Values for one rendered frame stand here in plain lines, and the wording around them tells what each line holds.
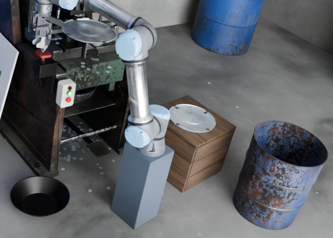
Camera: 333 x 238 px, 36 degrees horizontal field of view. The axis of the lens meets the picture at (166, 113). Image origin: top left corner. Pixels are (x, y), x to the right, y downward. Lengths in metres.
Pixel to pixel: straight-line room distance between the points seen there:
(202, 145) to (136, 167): 0.51
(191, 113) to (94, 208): 0.81
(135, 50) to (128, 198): 0.87
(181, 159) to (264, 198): 0.51
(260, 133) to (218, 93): 1.19
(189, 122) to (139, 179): 0.60
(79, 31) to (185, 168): 0.96
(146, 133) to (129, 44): 0.42
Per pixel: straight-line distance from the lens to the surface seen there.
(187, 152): 2.88
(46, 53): 2.55
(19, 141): 3.15
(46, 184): 2.86
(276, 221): 2.98
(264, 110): 4.11
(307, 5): 5.76
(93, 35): 2.74
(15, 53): 2.92
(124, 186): 2.65
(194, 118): 3.04
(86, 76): 2.77
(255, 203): 2.91
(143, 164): 2.48
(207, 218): 2.93
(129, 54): 2.14
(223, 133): 3.00
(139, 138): 2.28
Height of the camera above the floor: 1.93
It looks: 32 degrees down
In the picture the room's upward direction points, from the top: 14 degrees clockwise
